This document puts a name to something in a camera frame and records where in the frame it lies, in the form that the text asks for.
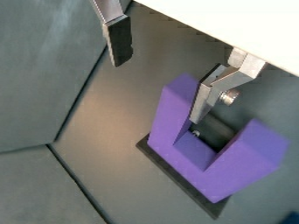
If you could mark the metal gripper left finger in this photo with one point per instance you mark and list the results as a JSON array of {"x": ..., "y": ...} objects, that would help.
[{"x": 117, "y": 30}]

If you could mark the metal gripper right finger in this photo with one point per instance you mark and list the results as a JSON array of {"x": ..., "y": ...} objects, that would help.
[{"x": 217, "y": 87}]

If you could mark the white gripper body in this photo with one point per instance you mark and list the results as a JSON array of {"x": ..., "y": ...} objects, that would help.
[{"x": 260, "y": 26}]

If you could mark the purple U-shaped block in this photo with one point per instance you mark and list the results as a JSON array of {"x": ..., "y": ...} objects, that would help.
[{"x": 217, "y": 173}]

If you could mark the black fixture holder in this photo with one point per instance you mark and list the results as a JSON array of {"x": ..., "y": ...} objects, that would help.
[{"x": 216, "y": 133}]

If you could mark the blue U-shaped block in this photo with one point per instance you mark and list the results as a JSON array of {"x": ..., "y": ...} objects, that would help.
[{"x": 292, "y": 218}]

